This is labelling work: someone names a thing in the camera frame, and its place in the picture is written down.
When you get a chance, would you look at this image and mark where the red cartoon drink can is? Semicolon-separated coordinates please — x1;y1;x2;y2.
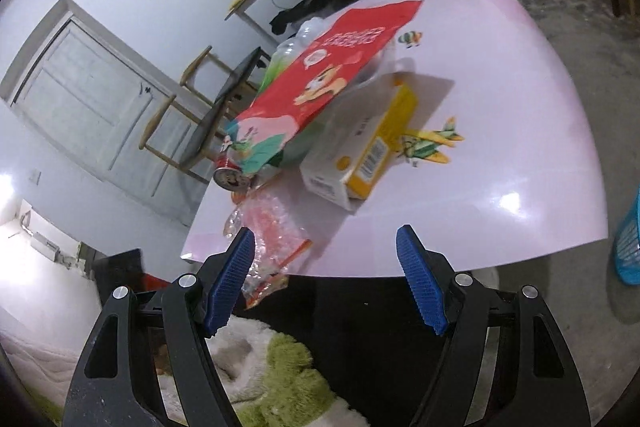
213;146;250;192

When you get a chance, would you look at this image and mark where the yellow white carton box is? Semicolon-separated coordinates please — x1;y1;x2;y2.
300;76;418;212

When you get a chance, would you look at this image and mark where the clear red-printed plastic wrapper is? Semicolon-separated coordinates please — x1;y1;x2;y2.
224;194;312;309

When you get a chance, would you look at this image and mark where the white panel door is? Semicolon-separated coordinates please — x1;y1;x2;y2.
1;0;210;227

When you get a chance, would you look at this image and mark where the blue plastic waste basket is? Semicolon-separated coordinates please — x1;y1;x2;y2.
613;191;640;286

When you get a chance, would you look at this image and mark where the pink tablecloth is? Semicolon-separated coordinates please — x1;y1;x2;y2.
181;0;608;277

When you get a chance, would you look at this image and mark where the wooden chair black seat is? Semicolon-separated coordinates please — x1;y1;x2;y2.
139;46;271;185

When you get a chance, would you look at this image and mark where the green-cuffed white sleeve forearm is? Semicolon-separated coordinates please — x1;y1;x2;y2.
150;313;371;427

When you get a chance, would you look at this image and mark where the red snack bag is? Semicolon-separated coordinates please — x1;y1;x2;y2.
224;0;421;176

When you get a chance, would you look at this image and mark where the clear plastic bottle green label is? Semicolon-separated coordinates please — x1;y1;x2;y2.
258;17;329;94

